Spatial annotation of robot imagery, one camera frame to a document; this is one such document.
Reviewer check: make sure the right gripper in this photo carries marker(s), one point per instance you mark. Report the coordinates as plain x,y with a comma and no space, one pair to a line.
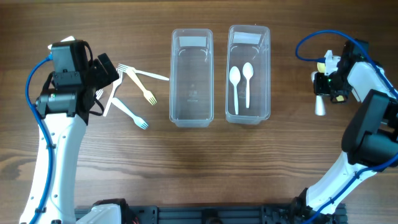
323,83

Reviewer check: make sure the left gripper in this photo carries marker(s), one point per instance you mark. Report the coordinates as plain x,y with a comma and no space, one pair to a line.
106,69

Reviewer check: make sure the white fork long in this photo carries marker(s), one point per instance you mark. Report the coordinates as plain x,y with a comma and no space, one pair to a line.
116,84

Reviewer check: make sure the white fork pointing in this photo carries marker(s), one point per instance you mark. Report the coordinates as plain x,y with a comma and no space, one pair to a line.
152,75

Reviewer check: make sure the yellow spoon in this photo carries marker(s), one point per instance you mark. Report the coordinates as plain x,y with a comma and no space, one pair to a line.
331,85

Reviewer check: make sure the white spoon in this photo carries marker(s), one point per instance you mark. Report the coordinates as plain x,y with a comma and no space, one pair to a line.
234,78
248,72
319,106

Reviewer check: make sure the cream yellow fork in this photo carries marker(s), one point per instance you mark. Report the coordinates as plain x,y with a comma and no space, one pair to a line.
147,94

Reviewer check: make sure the pale blue fork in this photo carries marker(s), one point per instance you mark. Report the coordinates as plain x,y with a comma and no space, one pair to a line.
137,120

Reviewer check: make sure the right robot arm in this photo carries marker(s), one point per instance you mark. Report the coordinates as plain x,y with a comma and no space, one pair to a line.
369,143

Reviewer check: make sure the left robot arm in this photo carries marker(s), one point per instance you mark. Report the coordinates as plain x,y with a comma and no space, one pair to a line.
62,111

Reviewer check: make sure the left clear plastic container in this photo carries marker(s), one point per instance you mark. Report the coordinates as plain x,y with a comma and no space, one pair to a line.
191,99

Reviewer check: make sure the clear plastic container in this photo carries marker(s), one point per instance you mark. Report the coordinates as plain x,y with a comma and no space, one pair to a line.
191,99
249,44

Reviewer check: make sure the right clear plastic container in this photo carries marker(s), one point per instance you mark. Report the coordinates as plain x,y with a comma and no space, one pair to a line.
249,44

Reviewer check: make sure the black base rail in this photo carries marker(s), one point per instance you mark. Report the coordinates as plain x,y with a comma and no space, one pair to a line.
265,214

